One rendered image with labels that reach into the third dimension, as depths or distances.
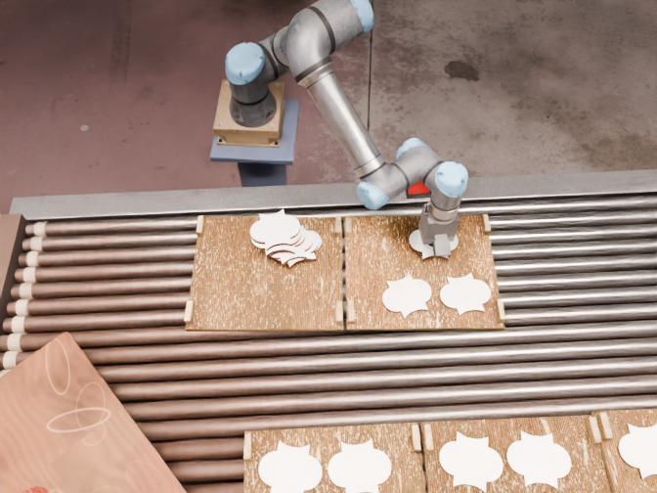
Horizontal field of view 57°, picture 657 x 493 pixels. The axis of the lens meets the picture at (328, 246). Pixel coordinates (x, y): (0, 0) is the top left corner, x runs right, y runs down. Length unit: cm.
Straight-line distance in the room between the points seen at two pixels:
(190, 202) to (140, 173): 133
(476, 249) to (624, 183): 54
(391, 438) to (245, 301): 51
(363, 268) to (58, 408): 82
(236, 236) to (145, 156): 156
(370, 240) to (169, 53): 229
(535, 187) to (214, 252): 97
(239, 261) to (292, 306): 20
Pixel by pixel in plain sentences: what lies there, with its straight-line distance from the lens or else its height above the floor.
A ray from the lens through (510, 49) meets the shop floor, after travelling 377.
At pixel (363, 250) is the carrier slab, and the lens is 168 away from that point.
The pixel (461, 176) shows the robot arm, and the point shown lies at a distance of 144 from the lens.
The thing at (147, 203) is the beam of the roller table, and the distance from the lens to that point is 186.
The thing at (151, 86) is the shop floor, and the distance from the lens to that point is 354.
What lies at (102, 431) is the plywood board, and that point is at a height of 104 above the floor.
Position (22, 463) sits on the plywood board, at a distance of 151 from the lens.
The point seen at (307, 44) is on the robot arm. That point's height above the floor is 146.
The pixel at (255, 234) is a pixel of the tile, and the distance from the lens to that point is 163.
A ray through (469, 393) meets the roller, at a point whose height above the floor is 92.
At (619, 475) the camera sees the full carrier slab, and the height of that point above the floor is 94.
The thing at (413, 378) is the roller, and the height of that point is 92.
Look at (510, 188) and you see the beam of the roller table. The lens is 190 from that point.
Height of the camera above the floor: 238
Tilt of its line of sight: 59 degrees down
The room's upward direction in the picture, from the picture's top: straight up
